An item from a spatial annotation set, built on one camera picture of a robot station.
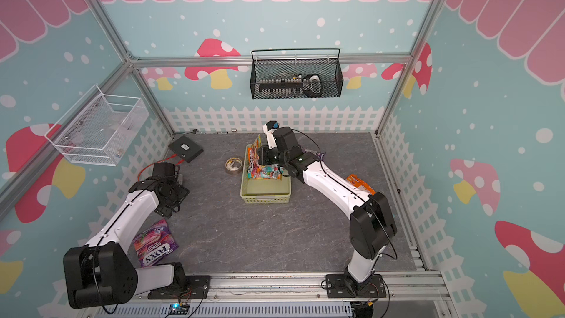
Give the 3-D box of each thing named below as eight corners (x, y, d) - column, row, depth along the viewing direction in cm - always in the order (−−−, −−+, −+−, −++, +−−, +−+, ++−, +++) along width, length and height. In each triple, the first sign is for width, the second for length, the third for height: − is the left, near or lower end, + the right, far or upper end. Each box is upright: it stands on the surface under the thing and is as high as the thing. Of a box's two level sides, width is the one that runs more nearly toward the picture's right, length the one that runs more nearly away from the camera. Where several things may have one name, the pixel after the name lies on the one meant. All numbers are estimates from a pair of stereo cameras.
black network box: (170, 148, 117) (168, 145, 115) (186, 138, 122) (184, 135, 120) (188, 163, 111) (186, 160, 109) (204, 151, 116) (202, 148, 113)
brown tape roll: (224, 173, 107) (223, 170, 105) (227, 159, 112) (226, 157, 111) (241, 173, 107) (240, 170, 105) (243, 159, 112) (242, 157, 111)
